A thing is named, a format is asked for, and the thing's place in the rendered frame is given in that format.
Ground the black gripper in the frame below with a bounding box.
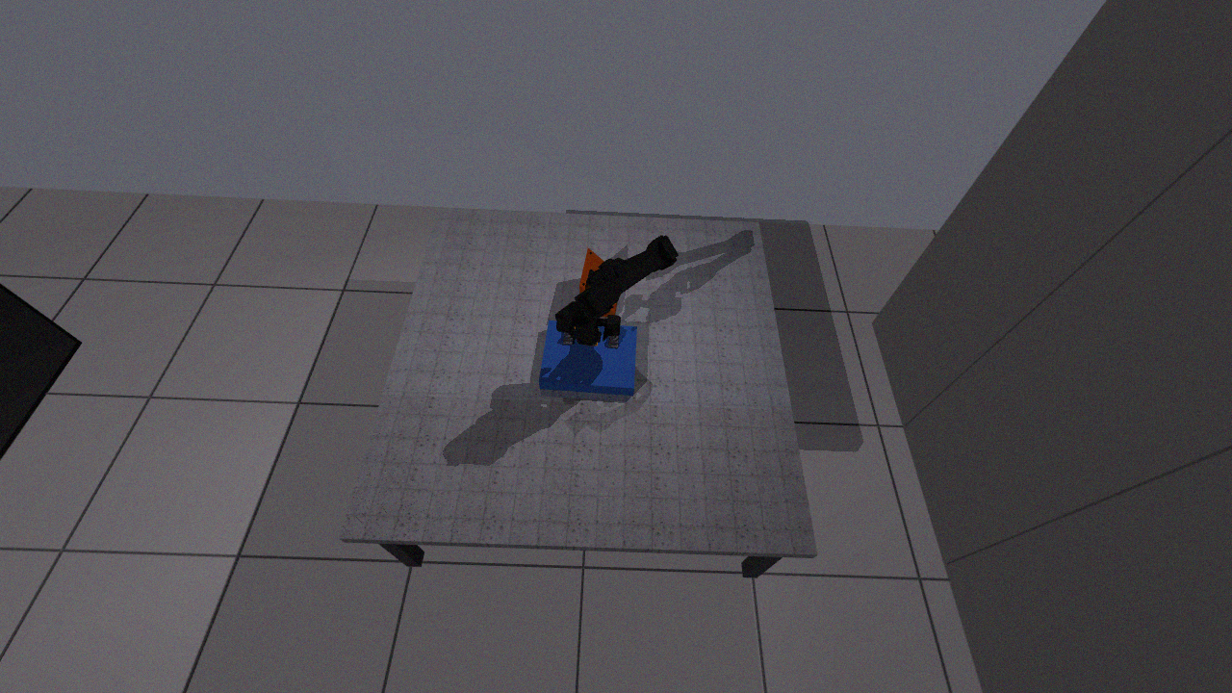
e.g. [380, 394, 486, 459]
[556, 314, 621, 342]

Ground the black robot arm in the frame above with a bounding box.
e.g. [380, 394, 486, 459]
[554, 236, 679, 347]

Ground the blue flat deck plate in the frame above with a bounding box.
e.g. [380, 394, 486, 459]
[538, 321, 637, 396]

